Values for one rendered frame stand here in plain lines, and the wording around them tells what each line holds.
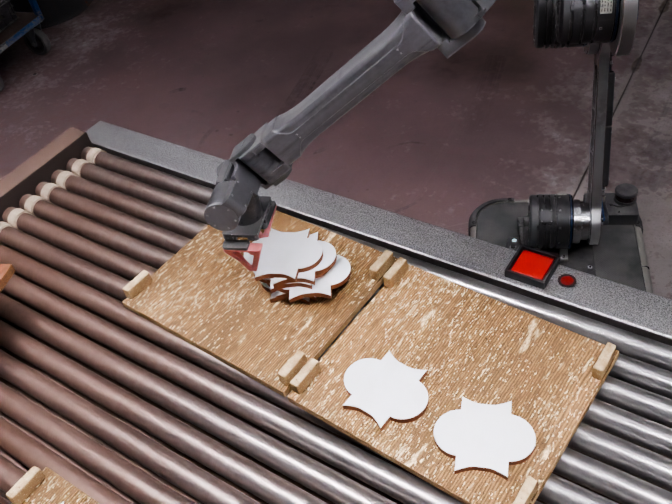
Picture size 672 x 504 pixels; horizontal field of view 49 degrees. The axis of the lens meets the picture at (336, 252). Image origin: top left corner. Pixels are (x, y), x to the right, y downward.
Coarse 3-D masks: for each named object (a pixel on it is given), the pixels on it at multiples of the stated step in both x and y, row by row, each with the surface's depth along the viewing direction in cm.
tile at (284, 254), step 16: (272, 240) 136; (288, 240) 135; (304, 240) 135; (272, 256) 133; (288, 256) 132; (304, 256) 132; (320, 256) 131; (256, 272) 131; (272, 272) 130; (288, 272) 129
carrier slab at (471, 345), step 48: (384, 288) 133; (432, 288) 131; (384, 336) 125; (432, 336) 124; (480, 336) 122; (528, 336) 121; (576, 336) 119; (336, 384) 120; (432, 384) 117; (480, 384) 116; (528, 384) 114; (576, 384) 113; (384, 432) 112; (432, 432) 111; (432, 480) 105; (480, 480) 104
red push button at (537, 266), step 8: (520, 256) 135; (528, 256) 134; (536, 256) 134; (544, 256) 134; (520, 264) 133; (528, 264) 133; (536, 264) 133; (544, 264) 132; (520, 272) 132; (528, 272) 132; (536, 272) 131; (544, 272) 131
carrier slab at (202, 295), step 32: (288, 224) 150; (192, 256) 147; (224, 256) 146; (352, 256) 140; (160, 288) 142; (192, 288) 140; (224, 288) 139; (256, 288) 138; (352, 288) 134; (160, 320) 136; (192, 320) 134; (224, 320) 133; (256, 320) 132; (288, 320) 131; (320, 320) 130; (224, 352) 128; (256, 352) 127; (288, 352) 126; (320, 352) 126
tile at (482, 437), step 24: (480, 408) 111; (504, 408) 110; (456, 432) 109; (480, 432) 108; (504, 432) 108; (528, 432) 107; (456, 456) 106; (480, 456) 106; (504, 456) 105; (528, 456) 105
